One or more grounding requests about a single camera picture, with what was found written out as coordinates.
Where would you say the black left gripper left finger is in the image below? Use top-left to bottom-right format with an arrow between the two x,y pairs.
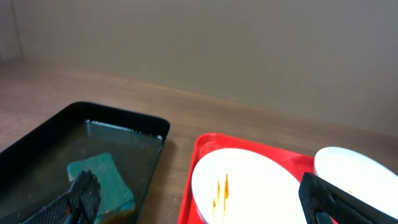
22,170 -> 101,224

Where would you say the white plate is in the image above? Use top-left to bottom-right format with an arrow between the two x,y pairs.
191,148 -> 306,224
314,147 -> 397,218

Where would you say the green yellow sponge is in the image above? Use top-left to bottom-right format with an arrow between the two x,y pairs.
67,153 -> 136,224

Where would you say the red plastic tray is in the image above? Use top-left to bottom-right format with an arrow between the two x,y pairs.
177,133 -> 314,224

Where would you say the black water tray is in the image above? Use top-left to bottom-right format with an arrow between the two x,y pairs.
1,101 -> 170,223

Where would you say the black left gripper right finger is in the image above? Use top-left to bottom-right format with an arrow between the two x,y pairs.
298,172 -> 397,224

